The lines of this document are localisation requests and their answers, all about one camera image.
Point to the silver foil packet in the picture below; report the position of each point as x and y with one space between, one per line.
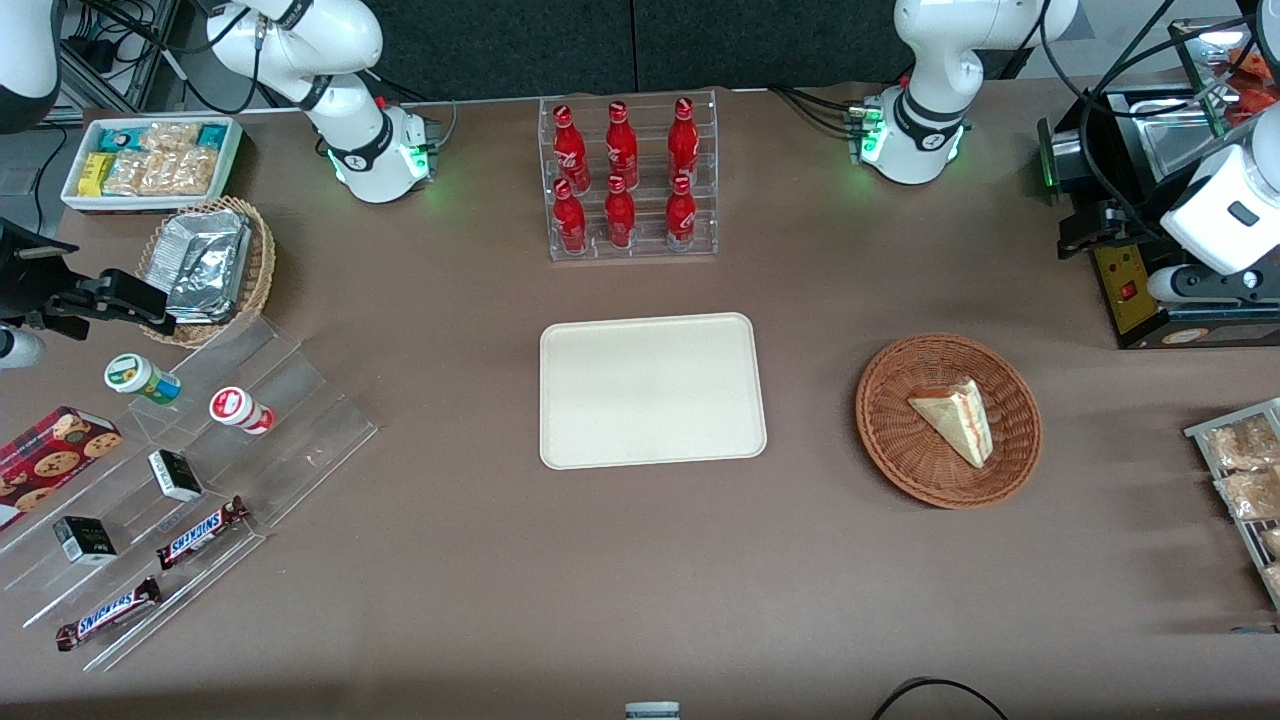
200 224
205 280

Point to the teal snack packet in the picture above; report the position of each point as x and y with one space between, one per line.
211 136
116 139

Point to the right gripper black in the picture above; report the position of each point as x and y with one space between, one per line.
30 280

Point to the clear acrylic bottle rack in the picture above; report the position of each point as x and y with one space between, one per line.
648 245

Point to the short clear acrylic step stand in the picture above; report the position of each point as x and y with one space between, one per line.
300 430

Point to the brown wicker basket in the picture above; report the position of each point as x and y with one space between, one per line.
900 450

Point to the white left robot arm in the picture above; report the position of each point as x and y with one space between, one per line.
930 60

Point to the green lid snack cup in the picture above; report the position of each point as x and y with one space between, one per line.
140 378

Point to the Snickers bar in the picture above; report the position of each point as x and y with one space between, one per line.
108 614
203 533

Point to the long clear acrylic step stand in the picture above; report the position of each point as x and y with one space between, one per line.
130 590

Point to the clear cracker bag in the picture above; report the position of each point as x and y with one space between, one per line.
170 137
126 174
182 172

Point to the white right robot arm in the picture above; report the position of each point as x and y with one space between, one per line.
340 50

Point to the light wicker basket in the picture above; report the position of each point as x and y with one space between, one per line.
258 270

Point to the black food warmer machine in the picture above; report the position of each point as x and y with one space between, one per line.
1120 295

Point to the small black carton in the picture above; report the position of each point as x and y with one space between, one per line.
85 540
175 476

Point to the small grey device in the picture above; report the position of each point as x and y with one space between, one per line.
652 711

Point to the red grilled sausage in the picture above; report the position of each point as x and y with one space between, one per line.
1250 85

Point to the clear bag of snacks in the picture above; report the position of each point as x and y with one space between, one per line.
1250 495
1274 580
1272 543
1245 443

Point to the red lid snack cup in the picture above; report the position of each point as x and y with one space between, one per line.
238 409

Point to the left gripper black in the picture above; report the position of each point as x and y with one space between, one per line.
1124 222

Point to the cream plastic tray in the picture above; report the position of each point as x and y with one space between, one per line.
650 390

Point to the red cola bottle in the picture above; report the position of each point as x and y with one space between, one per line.
683 140
681 216
570 222
621 145
569 150
620 218

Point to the steel warmer pan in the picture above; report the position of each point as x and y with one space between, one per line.
1175 150

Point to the red cookie box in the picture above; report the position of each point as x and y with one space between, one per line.
50 460

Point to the white rectangular snack bin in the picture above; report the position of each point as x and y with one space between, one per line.
72 200

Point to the yellow snack packet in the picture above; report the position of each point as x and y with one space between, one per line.
95 175

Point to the triangular sandwich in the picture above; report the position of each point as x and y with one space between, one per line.
955 420

